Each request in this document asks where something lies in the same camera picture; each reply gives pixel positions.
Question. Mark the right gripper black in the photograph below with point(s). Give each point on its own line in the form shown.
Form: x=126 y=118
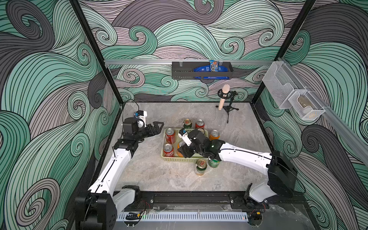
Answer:
x=187 y=150

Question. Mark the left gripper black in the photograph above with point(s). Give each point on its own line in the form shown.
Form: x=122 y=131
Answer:
x=156 y=131

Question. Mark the red cola can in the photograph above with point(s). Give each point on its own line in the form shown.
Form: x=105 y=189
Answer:
x=168 y=150
x=170 y=136
x=200 y=124

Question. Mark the green gold-top can front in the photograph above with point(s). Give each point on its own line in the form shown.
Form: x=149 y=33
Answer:
x=200 y=167

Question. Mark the green gold-top can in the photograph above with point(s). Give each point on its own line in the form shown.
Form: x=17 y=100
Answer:
x=200 y=167
x=187 y=124

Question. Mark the green gold-top can back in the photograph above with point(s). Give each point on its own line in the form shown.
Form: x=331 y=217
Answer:
x=187 y=124

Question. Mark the green soda can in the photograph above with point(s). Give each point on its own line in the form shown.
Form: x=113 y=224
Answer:
x=213 y=163

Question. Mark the orange soda can back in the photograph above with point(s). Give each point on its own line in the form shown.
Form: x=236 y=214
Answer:
x=214 y=135

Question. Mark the orange soda can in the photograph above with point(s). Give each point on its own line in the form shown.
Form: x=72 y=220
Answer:
x=179 y=145
x=214 y=135

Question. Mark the orange soda can front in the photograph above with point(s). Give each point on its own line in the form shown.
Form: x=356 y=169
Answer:
x=179 y=145

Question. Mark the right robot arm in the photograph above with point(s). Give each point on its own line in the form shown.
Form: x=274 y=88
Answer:
x=281 y=174

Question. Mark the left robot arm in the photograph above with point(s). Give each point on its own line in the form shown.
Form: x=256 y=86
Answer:
x=98 y=207

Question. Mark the light green plastic basket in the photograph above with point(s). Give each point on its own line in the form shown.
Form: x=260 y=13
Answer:
x=176 y=157

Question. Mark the black microphone tripod stand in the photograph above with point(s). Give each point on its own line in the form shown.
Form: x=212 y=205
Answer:
x=229 y=107

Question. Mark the beige microphone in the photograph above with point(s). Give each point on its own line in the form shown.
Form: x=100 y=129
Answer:
x=223 y=94

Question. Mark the blue snack bag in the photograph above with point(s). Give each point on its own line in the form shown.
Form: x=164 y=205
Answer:
x=208 y=69

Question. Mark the small candy packet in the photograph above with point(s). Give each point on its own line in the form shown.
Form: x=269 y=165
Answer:
x=214 y=67

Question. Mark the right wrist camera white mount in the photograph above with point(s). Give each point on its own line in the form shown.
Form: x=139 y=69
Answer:
x=183 y=134

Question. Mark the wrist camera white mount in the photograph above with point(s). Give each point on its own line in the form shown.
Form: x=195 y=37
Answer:
x=183 y=134
x=141 y=116

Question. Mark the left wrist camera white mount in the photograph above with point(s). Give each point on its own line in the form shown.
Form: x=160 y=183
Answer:
x=141 y=116

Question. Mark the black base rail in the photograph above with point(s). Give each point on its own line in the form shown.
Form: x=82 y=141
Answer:
x=236 y=200

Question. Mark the black wall shelf basket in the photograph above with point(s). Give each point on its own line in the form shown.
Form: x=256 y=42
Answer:
x=184 y=71

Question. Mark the white slotted cable duct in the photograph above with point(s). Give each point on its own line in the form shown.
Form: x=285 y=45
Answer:
x=195 y=216

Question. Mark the back aluminium rail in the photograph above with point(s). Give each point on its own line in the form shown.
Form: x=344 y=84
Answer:
x=170 y=61

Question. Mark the aluminium rail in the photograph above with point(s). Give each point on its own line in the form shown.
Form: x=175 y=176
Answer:
x=170 y=61
x=342 y=129

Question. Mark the large clear wall bin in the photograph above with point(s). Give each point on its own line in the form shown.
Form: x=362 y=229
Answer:
x=279 y=81

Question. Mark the small clear wall bin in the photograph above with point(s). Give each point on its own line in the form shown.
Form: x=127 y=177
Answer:
x=305 y=105

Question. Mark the right aluminium rail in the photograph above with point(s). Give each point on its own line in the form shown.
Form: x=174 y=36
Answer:
x=342 y=129

